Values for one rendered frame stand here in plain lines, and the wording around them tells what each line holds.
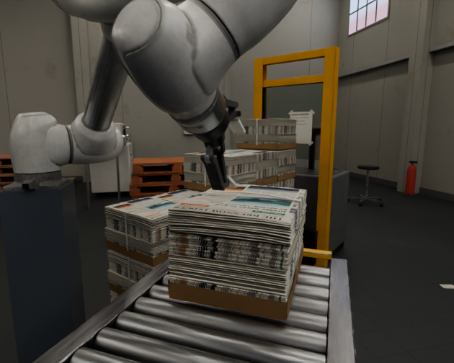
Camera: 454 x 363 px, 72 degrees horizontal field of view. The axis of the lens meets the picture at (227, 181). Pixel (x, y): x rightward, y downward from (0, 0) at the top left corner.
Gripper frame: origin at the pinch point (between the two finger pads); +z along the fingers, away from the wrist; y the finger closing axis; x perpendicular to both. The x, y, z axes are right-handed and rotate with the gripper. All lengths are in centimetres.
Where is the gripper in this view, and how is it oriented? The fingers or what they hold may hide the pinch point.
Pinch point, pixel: (234, 156)
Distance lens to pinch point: 72.7
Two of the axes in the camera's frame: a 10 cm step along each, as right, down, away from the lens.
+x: 9.4, 0.6, -3.2
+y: -1.5, 9.5, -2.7
